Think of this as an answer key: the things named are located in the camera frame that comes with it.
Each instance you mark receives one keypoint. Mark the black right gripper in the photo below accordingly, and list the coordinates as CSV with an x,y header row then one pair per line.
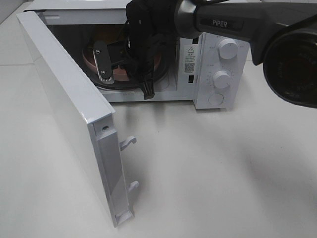
x,y
148,22

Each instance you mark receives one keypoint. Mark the pink round plate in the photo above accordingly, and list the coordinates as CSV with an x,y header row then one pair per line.
x,y
119,73

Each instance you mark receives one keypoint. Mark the white microwave door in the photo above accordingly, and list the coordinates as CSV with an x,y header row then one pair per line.
x,y
83,115

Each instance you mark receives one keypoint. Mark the round white door button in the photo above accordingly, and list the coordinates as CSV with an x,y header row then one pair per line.
x,y
216,99

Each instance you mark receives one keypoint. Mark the burger with lettuce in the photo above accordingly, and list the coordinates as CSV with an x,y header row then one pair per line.
x,y
109,33

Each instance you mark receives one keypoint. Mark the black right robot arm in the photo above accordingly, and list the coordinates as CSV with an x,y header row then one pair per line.
x,y
282,37

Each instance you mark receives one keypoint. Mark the glass microwave turntable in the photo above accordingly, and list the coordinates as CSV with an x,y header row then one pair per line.
x,y
160,73

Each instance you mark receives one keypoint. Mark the white warning label sticker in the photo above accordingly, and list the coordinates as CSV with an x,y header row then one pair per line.
x,y
190,56

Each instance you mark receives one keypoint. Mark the white microwave oven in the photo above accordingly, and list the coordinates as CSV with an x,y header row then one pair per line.
x,y
72,23

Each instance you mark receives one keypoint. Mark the white lower microwave knob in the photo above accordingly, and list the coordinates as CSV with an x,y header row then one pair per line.
x,y
221,79

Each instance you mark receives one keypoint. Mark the white microwave knob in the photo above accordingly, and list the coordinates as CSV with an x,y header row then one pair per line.
x,y
227,49
221,79

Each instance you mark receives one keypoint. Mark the white upper microwave knob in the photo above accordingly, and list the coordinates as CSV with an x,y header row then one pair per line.
x,y
227,49

